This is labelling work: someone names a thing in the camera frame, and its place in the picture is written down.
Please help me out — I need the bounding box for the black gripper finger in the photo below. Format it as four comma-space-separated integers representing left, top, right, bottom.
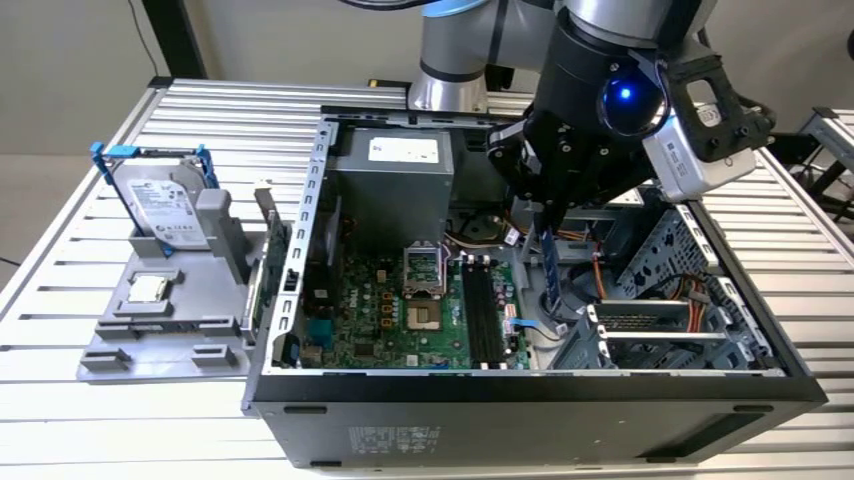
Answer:
551, 144, 652, 229
485, 122, 553, 229

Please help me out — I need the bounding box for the RAM stick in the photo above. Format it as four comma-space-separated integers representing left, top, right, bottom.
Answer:
537, 223, 563, 307
98, 322, 234, 335

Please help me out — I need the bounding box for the RAM slot with white clips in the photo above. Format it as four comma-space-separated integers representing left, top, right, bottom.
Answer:
485, 253, 507, 370
470, 253, 490, 370

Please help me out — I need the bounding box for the grey metal drive cage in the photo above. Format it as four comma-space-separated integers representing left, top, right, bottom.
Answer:
512, 187, 668, 264

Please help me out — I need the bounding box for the grey power supply unit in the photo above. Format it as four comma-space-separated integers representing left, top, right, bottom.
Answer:
325, 127, 456, 251

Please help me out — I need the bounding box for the metal socket cover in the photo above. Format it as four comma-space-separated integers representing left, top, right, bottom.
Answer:
402, 241, 446, 296

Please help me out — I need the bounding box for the CPU socket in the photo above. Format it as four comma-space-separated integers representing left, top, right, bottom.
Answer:
405, 297, 445, 334

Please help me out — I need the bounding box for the metal disk bay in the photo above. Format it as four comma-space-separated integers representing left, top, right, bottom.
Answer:
552, 298, 759, 372

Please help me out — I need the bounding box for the aluminium side table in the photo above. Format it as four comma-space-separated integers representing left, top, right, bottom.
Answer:
789, 106, 854, 221

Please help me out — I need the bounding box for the green Dell motherboard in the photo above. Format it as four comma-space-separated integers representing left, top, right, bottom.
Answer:
298, 249, 535, 372

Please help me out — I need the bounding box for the green graphics card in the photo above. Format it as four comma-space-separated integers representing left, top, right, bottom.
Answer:
240, 182, 293, 351

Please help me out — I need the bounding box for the black open PC case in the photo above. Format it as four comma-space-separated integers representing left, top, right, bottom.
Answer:
238, 103, 828, 471

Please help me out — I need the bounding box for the hard disk in blue carrier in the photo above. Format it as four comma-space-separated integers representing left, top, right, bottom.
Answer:
89, 142, 221, 259

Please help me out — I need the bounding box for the grey parts rack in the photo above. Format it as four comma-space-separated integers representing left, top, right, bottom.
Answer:
74, 192, 272, 385

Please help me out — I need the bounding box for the silver CPU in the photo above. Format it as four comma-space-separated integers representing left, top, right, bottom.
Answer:
125, 277, 168, 304

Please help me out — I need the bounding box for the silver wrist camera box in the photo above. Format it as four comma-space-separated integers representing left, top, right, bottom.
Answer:
643, 121, 759, 202

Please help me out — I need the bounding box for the power supply wire bundle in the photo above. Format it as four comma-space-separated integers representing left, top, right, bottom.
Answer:
442, 212, 528, 251

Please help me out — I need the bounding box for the orange wire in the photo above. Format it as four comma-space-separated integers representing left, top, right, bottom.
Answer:
589, 249, 608, 304

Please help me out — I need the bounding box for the black camera bracket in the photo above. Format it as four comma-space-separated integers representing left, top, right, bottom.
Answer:
656, 49, 779, 164

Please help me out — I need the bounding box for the wire locking lever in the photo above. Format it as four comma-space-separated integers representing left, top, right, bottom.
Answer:
438, 248, 461, 301

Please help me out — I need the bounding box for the red yellow wire bundle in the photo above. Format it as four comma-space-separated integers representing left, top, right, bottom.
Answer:
676, 277, 708, 335

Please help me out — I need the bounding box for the black metal post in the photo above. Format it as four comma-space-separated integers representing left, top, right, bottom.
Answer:
141, 0, 208, 81

